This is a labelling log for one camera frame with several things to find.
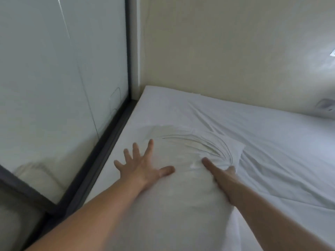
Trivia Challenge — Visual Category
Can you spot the person's left hand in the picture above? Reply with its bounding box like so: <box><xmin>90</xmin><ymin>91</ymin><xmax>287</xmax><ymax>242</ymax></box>
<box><xmin>114</xmin><ymin>139</ymin><xmax>175</xmax><ymax>193</ymax></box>

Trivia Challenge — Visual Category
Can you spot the person's right hand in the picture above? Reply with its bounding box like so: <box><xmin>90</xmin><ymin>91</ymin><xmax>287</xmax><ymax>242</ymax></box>
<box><xmin>202</xmin><ymin>157</ymin><xmax>237</xmax><ymax>205</ymax></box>

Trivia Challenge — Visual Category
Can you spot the white pillow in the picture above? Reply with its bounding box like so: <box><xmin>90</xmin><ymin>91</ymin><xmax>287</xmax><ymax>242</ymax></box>
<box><xmin>105</xmin><ymin>125</ymin><xmax>246</xmax><ymax>251</ymax></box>

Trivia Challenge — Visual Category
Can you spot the person's right forearm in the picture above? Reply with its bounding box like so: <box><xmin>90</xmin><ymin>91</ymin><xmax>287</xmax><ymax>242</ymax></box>
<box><xmin>227</xmin><ymin>178</ymin><xmax>335</xmax><ymax>251</ymax></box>

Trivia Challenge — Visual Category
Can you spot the person's left forearm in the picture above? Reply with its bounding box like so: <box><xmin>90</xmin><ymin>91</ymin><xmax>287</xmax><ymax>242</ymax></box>
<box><xmin>25</xmin><ymin>179</ymin><xmax>147</xmax><ymax>251</ymax></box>

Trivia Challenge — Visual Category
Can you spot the white bed sheet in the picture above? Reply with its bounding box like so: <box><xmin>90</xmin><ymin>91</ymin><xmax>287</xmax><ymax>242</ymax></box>
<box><xmin>84</xmin><ymin>85</ymin><xmax>335</xmax><ymax>251</ymax></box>

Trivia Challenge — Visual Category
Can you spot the frosted glass partition panel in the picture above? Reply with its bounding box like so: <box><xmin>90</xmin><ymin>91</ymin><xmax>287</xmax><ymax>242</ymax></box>
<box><xmin>0</xmin><ymin>0</ymin><xmax>130</xmax><ymax>205</ymax></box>

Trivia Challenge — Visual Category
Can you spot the dark metal partition frame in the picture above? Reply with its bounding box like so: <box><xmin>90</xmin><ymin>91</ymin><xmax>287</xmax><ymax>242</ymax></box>
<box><xmin>0</xmin><ymin>0</ymin><xmax>140</xmax><ymax>251</ymax></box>

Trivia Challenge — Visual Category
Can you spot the white wall socket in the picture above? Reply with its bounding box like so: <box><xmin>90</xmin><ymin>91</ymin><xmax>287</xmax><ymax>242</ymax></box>
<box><xmin>317</xmin><ymin>99</ymin><xmax>334</xmax><ymax>112</ymax></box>

